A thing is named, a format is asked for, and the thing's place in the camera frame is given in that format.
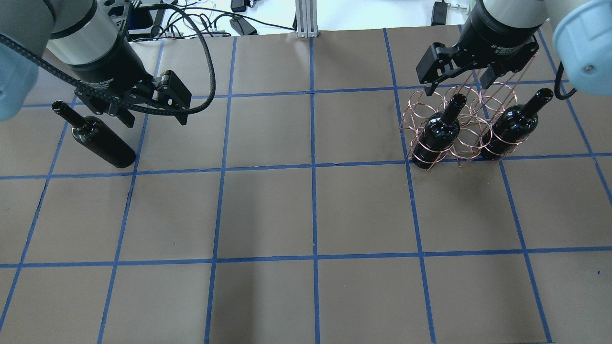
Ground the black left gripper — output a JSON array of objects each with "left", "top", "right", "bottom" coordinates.
[{"left": 72, "top": 36, "right": 193, "bottom": 128}]

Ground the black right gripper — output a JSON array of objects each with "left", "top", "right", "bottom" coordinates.
[{"left": 415, "top": 7, "right": 541, "bottom": 97}]

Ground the dark wine bottle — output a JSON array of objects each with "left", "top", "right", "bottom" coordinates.
[
  {"left": 411, "top": 93, "right": 467, "bottom": 169},
  {"left": 52, "top": 100, "right": 136, "bottom": 169}
]

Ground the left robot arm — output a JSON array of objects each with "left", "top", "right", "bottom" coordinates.
[{"left": 1, "top": 0, "right": 193, "bottom": 127}]

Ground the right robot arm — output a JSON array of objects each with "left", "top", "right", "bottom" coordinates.
[{"left": 416, "top": 0, "right": 612, "bottom": 96}]

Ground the dark wine bottle in basket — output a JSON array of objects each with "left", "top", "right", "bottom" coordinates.
[{"left": 411, "top": 93, "right": 467, "bottom": 169}]

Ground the black power brick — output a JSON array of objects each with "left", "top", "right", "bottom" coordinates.
[{"left": 430, "top": 0, "right": 448, "bottom": 26}]

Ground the black power adapter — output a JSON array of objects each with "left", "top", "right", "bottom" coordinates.
[{"left": 229, "top": 17, "right": 258, "bottom": 36}]

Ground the brown paper table cover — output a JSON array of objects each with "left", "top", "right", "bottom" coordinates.
[{"left": 1, "top": 26, "right": 611, "bottom": 344}]

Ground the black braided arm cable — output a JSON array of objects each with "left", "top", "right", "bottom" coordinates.
[{"left": 0, "top": 2, "right": 217, "bottom": 116}]

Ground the copper wire wine basket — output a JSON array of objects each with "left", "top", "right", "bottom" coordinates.
[{"left": 400, "top": 50, "right": 538, "bottom": 171}]

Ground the aluminium frame post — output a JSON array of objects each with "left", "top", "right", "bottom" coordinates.
[{"left": 295, "top": 0, "right": 319, "bottom": 38}]

